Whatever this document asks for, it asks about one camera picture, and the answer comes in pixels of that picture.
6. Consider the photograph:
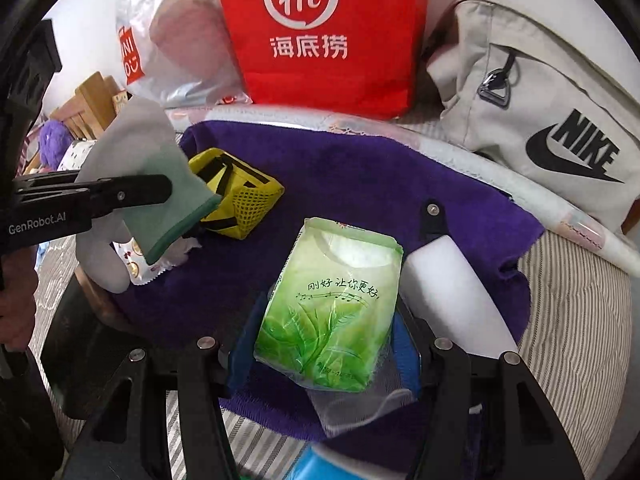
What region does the white sock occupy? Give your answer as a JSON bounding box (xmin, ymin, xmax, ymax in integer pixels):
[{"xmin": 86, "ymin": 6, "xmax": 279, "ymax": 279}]
[{"xmin": 76, "ymin": 96, "xmax": 221, "ymax": 294}]

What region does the white sponge block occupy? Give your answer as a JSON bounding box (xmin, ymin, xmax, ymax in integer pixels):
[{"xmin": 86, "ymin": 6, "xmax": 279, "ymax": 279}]
[{"xmin": 399, "ymin": 235, "xmax": 518, "ymax": 359}]

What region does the clear foam net sleeve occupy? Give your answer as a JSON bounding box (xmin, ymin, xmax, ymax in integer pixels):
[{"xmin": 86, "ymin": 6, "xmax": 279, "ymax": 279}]
[{"xmin": 306, "ymin": 346, "xmax": 414, "ymax": 438}]

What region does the green tissue pack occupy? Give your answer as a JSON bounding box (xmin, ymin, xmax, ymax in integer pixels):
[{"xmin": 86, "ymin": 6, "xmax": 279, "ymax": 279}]
[{"xmin": 254, "ymin": 218, "xmax": 404, "ymax": 393}]

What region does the yellow black pouch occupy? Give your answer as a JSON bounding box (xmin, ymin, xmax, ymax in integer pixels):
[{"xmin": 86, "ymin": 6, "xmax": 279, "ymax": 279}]
[{"xmin": 189, "ymin": 148, "xmax": 285, "ymax": 240}]

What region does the person's left hand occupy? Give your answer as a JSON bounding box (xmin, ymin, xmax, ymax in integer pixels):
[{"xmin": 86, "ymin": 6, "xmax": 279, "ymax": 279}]
[{"xmin": 0, "ymin": 247, "xmax": 38, "ymax": 351}]

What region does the white spotted pillow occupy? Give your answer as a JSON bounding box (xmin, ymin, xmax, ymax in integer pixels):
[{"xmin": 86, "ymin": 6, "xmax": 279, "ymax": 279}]
[{"xmin": 58, "ymin": 140, "xmax": 96, "ymax": 171}]

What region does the purple plush toy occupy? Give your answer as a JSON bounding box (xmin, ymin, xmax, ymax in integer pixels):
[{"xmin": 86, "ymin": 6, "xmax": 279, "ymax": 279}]
[{"xmin": 38, "ymin": 119, "xmax": 74, "ymax": 170}]

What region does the small snack packet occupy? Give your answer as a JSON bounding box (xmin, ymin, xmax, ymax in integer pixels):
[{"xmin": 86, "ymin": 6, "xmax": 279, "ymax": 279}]
[{"xmin": 113, "ymin": 237, "xmax": 202, "ymax": 286}]

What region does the wooden headboard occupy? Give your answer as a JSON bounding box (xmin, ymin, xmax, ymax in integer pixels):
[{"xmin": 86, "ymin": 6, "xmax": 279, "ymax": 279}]
[{"xmin": 49, "ymin": 72, "xmax": 119, "ymax": 140}]

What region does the blue white carton box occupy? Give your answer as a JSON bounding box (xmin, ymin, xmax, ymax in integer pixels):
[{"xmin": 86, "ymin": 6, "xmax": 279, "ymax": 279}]
[{"xmin": 285, "ymin": 445, "xmax": 402, "ymax": 480}]

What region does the white Miniso plastic bag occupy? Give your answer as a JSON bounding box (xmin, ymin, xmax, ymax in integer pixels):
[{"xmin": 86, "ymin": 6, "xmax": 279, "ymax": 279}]
[{"xmin": 115, "ymin": 0, "xmax": 252, "ymax": 108}]

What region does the rolled patterned mat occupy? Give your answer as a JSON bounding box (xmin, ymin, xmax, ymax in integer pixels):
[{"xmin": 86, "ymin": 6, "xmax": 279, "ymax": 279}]
[{"xmin": 166, "ymin": 104, "xmax": 639, "ymax": 278}]

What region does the purple towel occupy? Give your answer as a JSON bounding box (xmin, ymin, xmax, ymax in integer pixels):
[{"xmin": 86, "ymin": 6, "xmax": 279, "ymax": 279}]
[{"xmin": 114, "ymin": 122, "xmax": 544, "ymax": 387}]

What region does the grey Nike bag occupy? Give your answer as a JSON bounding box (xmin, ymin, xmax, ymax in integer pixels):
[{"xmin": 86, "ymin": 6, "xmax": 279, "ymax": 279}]
[{"xmin": 426, "ymin": 0, "xmax": 639, "ymax": 231}]

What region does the red Haidilao paper bag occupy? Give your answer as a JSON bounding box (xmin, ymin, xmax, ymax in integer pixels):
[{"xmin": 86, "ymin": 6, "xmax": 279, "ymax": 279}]
[{"xmin": 221, "ymin": 0, "xmax": 427, "ymax": 119}]

